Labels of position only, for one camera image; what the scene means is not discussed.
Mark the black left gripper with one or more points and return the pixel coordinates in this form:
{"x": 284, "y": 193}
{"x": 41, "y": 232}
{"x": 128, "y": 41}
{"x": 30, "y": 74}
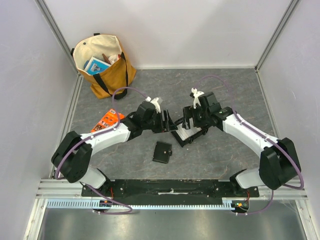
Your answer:
{"x": 168, "y": 125}

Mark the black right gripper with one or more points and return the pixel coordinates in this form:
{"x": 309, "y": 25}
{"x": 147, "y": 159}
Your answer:
{"x": 192, "y": 116}

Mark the black plastic card tray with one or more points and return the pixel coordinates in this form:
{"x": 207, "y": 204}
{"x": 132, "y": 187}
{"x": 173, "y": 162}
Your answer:
{"x": 191, "y": 139}

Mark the black leather card holder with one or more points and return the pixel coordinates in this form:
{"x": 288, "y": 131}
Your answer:
{"x": 162, "y": 152}

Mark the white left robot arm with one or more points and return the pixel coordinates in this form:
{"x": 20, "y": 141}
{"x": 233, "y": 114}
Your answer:
{"x": 73, "y": 155}

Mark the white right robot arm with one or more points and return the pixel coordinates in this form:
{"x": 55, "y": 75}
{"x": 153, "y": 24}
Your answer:
{"x": 278, "y": 160}

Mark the white credit card stack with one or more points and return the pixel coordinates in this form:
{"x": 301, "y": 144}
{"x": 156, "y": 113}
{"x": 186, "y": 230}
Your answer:
{"x": 184, "y": 134}

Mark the orange printed box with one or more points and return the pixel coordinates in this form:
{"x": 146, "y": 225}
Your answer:
{"x": 109, "y": 120}

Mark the mustard tote bag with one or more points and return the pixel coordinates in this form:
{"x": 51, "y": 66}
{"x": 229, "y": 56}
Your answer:
{"x": 109, "y": 49}

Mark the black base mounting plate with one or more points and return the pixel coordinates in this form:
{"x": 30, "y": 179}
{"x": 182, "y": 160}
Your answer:
{"x": 124, "y": 188}

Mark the blue book in bag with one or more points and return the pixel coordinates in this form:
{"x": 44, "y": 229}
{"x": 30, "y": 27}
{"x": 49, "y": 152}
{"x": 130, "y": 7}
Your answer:
{"x": 95, "y": 66}

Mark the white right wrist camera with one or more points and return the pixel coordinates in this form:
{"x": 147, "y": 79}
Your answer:
{"x": 196, "y": 94}

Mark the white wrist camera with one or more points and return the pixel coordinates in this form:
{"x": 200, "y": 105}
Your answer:
{"x": 156, "y": 102}
{"x": 196, "y": 94}

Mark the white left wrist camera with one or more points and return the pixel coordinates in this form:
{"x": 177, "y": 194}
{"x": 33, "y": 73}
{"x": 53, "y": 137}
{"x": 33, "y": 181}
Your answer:
{"x": 156, "y": 102}

